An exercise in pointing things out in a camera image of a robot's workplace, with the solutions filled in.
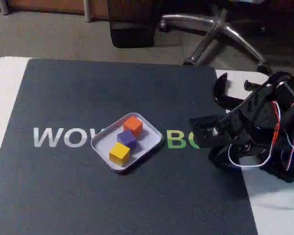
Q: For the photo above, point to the orange wooden block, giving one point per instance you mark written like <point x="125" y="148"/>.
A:
<point x="133" y="124"/>

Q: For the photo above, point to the purple wooden block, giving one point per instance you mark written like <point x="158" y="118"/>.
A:
<point x="126" y="138"/>

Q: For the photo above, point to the yellow wooden block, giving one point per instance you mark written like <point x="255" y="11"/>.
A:
<point x="118" y="153"/>

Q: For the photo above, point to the lavender plastic tray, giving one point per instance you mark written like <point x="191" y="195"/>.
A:
<point x="149" y="139"/>

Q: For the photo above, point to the black table clamp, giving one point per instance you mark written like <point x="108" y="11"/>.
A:
<point x="219" y="93"/>

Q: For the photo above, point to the chrome office chair base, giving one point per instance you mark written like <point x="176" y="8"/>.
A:
<point x="225" y="29"/>

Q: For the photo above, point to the black rectangular bin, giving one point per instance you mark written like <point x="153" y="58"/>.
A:
<point x="132" y="34"/>

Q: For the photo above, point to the black printed desk mat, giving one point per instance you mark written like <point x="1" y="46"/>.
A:
<point x="63" y="98"/>

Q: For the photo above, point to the grey metal leg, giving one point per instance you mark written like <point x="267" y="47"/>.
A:
<point x="4" y="6"/>
<point x="88" y="9"/>

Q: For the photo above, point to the brown wooden furniture panel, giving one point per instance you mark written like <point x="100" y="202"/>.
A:
<point x="39" y="5"/>

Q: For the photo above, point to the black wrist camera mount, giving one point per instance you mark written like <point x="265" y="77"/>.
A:
<point x="198" y="142"/>

